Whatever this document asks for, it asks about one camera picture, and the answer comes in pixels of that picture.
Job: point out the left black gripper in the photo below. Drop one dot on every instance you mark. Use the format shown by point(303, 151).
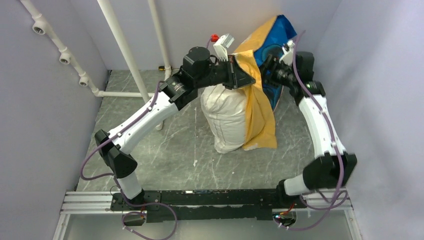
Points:
point(236, 76)

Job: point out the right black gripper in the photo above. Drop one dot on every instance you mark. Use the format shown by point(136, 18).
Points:
point(271, 63)

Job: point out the white pillow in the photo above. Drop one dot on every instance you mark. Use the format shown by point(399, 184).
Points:
point(225, 110)

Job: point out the yellow and blue pillowcase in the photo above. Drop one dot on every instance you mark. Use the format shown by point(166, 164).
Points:
point(267, 39)

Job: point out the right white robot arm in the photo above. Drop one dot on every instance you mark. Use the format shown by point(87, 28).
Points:
point(333, 165)

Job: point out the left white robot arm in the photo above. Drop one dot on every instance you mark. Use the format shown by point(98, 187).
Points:
point(115, 146)

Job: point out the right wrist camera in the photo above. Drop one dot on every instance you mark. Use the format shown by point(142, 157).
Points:
point(288, 53)

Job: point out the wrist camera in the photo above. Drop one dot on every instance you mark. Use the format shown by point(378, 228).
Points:
point(221, 45)
point(288, 53)

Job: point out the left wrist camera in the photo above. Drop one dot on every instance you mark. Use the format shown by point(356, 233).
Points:
point(221, 45)

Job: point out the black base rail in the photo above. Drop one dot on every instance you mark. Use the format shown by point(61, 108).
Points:
point(184, 205)

